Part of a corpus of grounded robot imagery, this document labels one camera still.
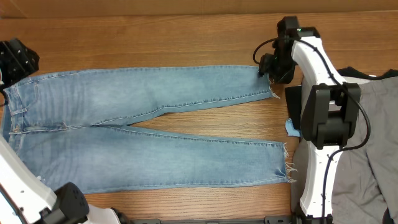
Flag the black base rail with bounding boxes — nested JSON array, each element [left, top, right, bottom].
[[130, 216, 302, 224]]

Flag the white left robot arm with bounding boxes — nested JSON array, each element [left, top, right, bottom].
[[1, 39, 129, 224]]

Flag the black garment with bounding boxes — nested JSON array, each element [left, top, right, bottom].
[[285, 67, 397, 130]]

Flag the grey garment pile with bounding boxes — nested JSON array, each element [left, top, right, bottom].
[[291, 77, 397, 223]]

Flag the small light blue cloth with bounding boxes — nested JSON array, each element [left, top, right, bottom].
[[285, 118, 301, 138]]

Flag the light blue denim jeans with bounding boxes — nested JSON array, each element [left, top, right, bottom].
[[2, 65, 289, 194]]

